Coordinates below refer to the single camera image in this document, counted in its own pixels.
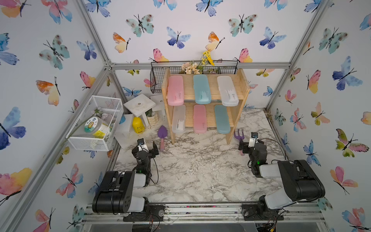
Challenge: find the purple toy garden fork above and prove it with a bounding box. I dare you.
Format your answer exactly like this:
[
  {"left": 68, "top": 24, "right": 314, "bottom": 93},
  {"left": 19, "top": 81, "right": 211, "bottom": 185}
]
[{"left": 234, "top": 129, "right": 244, "bottom": 156}]

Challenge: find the artificial flowers bunch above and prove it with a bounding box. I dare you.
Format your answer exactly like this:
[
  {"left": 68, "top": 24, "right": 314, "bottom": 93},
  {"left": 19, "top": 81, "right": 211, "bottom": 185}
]
[{"left": 180, "top": 50, "right": 215, "bottom": 74}]

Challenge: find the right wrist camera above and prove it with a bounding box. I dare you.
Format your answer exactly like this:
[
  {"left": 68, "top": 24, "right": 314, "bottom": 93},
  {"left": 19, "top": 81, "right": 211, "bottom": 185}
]
[{"left": 248, "top": 132, "right": 259, "bottom": 148}]

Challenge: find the clear jar with colourful label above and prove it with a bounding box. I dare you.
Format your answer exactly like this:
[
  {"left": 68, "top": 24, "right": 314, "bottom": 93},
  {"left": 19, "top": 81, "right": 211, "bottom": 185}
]
[{"left": 84, "top": 117, "right": 112, "bottom": 139}]

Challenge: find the pink pencil case shelf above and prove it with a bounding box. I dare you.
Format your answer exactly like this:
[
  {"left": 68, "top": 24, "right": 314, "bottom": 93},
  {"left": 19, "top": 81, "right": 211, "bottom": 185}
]
[
  {"left": 167, "top": 75, "right": 184, "bottom": 106},
  {"left": 193, "top": 104, "right": 207, "bottom": 134}
]

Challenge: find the white pencil case top shelf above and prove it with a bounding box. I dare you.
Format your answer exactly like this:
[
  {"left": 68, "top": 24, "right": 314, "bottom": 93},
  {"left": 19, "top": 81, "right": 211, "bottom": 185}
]
[{"left": 217, "top": 75, "right": 239, "bottom": 107}]

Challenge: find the small white stool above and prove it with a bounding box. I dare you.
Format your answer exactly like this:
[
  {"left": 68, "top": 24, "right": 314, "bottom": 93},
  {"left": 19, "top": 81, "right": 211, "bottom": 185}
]
[{"left": 124, "top": 94, "right": 156, "bottom": 127}]

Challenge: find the white mesh wall basket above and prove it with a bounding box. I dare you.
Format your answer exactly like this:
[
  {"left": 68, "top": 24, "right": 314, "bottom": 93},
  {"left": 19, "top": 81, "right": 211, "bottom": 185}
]
[{"left": 66, "top": 95, "right": 124, "bottom": 151}]

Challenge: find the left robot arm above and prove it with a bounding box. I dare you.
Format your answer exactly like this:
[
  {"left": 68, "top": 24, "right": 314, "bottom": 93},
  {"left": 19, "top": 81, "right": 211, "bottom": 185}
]
[{"left": 92, "top": 139, "right": 159, "bottom": 216}]

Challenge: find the purple toy trowel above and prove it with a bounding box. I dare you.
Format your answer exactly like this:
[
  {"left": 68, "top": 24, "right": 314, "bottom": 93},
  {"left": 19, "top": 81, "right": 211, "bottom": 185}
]
[{"left": 157, "top": 125, "right": 168, "bottom": 151}]

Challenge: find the pink pencil case top shelf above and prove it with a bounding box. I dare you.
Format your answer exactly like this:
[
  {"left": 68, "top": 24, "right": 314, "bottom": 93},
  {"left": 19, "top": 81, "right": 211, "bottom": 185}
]
[{"left": 167, "top": 75, "right": 184, "bottom": 106}]

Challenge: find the small potted plant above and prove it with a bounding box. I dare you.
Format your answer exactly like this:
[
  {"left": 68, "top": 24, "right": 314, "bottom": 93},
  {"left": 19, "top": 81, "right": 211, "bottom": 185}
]
[{"left": 146, "top": 109, "right": 159, "bottom": 126}]

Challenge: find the yellow bottle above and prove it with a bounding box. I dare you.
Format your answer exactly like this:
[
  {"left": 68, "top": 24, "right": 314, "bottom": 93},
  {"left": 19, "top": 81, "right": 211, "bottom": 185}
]
[{"left": 132, "top": 117, "right": 146, "bottom": 134}]

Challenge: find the black wire basket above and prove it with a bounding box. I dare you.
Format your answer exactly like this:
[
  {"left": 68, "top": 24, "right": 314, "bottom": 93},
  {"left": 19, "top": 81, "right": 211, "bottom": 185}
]
[{"left": 150, "top": 60, "right": 238, "bottom": 93}]

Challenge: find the teal pencil case top shelf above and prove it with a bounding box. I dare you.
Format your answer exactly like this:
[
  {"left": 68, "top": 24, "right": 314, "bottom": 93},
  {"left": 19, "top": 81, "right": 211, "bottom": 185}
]
[{"left": 193, "top": 74, "right": 212, "bottom": 104}]

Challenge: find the teal pencil case shelf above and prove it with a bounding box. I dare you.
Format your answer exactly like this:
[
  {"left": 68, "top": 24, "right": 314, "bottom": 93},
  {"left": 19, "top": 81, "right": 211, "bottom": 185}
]
[
  {"left": 214, "top": 105, "right": 231, "bottom": 134},
  {"left": 193, "top": 74, "right": 212, "bottom": 104}
]

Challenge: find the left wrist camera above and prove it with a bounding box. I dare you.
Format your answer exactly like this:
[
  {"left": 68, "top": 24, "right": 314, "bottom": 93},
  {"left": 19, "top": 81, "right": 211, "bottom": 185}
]
[{"left": 137, "top": 138, "right": 149, "bottom": 153}]

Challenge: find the wooden two-tier shelf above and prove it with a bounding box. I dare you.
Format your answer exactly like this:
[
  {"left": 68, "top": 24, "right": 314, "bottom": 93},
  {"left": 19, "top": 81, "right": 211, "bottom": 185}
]
[{"left": 161, "top": 68, "right": 250, "bottom": 144}]

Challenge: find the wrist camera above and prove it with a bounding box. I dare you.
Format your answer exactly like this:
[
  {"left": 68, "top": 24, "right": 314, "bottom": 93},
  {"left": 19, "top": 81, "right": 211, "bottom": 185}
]
[
  {"left": 248, "top": 132, "right": 259, "bottom": 148},
  {"left": 137, "top": 138, "right": 149, "bottom": 153}
]

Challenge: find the white pencil case shelf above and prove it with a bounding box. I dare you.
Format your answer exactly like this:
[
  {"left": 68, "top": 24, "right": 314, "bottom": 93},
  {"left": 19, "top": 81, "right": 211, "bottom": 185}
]
[
  {"left": 217, "top": 75, "right": 239, "bottom": 107},
  {"left": 172, "top": 105, "right": 186, "bottom": 133}
]

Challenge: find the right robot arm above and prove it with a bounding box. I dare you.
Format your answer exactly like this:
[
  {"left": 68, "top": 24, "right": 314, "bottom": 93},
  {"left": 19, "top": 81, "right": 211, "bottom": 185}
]
[{"left": 239, "top": 139, "right": 326, "bottom": 210}]

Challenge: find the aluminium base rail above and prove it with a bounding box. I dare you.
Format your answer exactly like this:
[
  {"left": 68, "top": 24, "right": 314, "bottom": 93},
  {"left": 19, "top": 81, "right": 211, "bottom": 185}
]
[{"left": 82, "top": 202, "right": 325, "bottom": 225}]

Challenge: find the artificial flower stem in basket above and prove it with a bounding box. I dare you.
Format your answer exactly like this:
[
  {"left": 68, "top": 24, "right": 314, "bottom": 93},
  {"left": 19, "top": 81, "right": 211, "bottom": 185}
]
[{"left": 59, "top": 108, "right": 104, "bottom": 146}]

